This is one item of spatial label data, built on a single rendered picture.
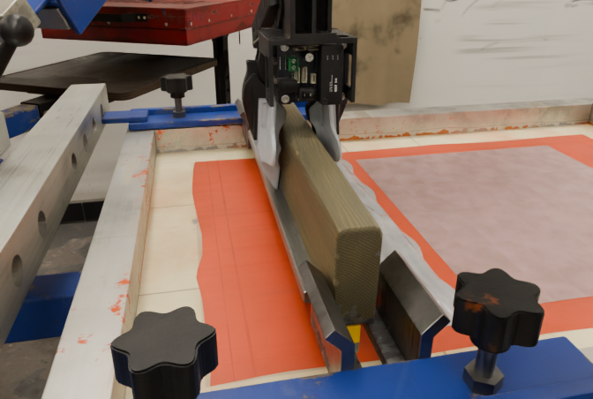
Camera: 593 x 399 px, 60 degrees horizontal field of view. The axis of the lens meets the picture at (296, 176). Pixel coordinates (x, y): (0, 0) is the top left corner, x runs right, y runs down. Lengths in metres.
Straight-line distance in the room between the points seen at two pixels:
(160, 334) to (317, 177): 0.18
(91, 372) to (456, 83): 2.67
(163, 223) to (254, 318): 0.19
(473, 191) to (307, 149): 0.28
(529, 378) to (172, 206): 0.41
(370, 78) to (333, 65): 2.19
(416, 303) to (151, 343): 0.16
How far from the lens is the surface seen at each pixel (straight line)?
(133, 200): 0.53
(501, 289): 0.28
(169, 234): 0.54
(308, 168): 0.39
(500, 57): 2.98
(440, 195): 0.63
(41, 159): 0.53
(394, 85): 2.69
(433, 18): 2.76
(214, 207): 0.58
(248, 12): 1.66
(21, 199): 0.45
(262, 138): 0.48
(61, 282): 0.57
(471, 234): 0.55
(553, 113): 0.95
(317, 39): 0.41
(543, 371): 0.33
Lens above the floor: 1.21
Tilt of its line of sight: 23 degrees down
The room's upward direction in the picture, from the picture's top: straight up
